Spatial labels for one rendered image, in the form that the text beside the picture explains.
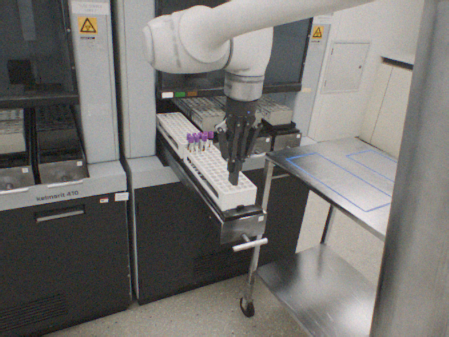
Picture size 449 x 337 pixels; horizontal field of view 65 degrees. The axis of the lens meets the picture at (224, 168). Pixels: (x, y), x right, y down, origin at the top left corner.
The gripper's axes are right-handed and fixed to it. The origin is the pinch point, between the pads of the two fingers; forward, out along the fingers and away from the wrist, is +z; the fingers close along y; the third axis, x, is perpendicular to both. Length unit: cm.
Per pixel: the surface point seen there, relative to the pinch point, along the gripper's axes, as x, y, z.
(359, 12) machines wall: -156, -190, -31
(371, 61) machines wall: -156, -219, 7
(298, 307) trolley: 4, -32, 62
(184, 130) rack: -38.7, -0.4, 3.9
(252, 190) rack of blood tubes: 4.8, -3.3, 3.9
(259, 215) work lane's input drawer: 8.4, -4.3, 9.6
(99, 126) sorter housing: -46, 27, 2
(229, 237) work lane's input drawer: 8.4, 4.1, 14.4
